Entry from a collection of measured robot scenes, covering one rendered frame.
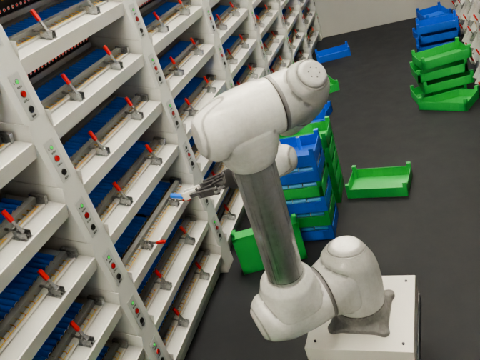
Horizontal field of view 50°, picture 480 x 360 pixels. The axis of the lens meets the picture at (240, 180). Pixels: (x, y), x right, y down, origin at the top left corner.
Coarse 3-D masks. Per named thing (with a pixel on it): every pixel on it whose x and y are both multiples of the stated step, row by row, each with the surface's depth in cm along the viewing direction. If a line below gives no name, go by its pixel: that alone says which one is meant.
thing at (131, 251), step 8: (176, 184) 212; (168, 192) 207; (160, 208) 198; (152, 216) 194; (152, 224) 191; (144, 232) 186; (152, 232) 188; (136, 240) 182; (136, 248) 180; (128, 256) 175; (136, 256) 177; (128, 264) 173
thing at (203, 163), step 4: (192, 136) 248; (192, 140) 245; (192, 144) 242; (192, 148) 237; (196, 148) 238; (196, 152) 239; (196, 156) 236; (200, 156) 236; (196, 160) 232; (200, 160) 233; (204, 160) 233; (208, 160) 233; (200, 164) 222; (204, 164) 230; (208, 164) 233; (200, 168) 223; (204, 168) 229; (208, 168) 234; (204, 172) 230
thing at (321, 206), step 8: (328, 176) 242; (328, 184) 238; (328, 192) 236; (328, 200) 233; (288, 208) 234; (296, 208) 233; (304, 208) 232; (312, 208) 231; (320, 208) 230; (328, 208) 231
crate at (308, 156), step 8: (304, 136) 235; (312, 136) 234; (288, 144) 239; (296, 144) 238; (304, 144) 237; (312, 144) 236; (320, 144) 232; (296, 152) 234; (304, 152) 231; (312, 152) 216; (304, 160) 219; (312, 160) 218
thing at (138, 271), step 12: (168, 180) 218; (180, 180) 214; (192, 180) 215; (180, 192) 211; (180, 204) 204; (168, 216) 197; (156, 228) 192; (168, 228) 193; (156, 240) 186; (144, 252) 180; (156, 252) 184; (132, 264) 175; (144, 264) 175; (132, 276) 166; (144, 276) 176
